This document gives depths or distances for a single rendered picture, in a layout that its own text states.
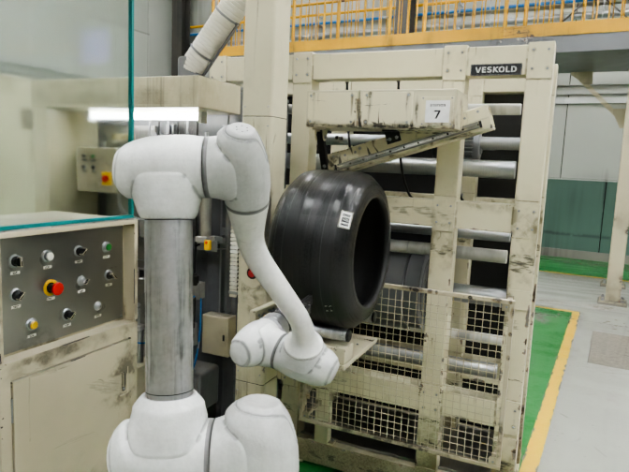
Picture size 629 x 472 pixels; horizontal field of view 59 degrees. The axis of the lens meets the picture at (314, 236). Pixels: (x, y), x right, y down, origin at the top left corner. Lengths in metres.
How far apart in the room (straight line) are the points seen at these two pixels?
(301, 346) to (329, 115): 1.12
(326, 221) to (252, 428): 0.82
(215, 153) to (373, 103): 1.15
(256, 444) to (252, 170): 0.55
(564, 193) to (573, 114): 1.40
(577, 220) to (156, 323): 10.19
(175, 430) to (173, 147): 0.57
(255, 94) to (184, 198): 1.03
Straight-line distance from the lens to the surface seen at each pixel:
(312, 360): 1.46
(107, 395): 2.12
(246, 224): 1.25
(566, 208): 11.05
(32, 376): 1.87
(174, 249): 1.19
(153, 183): 1.18
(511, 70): 2.45
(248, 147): 1.15
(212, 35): 2.63
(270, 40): 2.15
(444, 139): 2.28
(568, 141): 11.13
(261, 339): 1.52
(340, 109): 2.27
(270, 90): 2.11
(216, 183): 1.17
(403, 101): 2.19
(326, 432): 2.90
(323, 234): 1.80
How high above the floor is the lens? 1.49
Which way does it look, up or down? 7 degrees down
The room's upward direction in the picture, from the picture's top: 3 degrees clockwise
